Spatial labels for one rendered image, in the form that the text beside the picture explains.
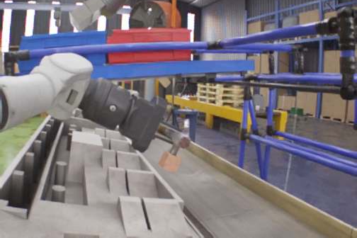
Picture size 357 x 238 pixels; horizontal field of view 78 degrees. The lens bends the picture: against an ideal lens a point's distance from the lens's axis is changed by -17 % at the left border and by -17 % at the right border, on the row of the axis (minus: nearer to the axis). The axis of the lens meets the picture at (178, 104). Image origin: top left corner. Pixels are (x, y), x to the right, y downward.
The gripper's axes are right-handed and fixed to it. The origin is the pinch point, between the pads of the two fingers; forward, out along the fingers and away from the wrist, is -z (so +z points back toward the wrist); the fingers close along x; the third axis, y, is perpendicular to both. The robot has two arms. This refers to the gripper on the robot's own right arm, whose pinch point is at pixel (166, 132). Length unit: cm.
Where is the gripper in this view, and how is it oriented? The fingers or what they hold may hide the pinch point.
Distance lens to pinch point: 57.1
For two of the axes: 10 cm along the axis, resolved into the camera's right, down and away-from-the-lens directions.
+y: 3.6, 1.0, -9.3
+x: -4.3, 9.0, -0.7
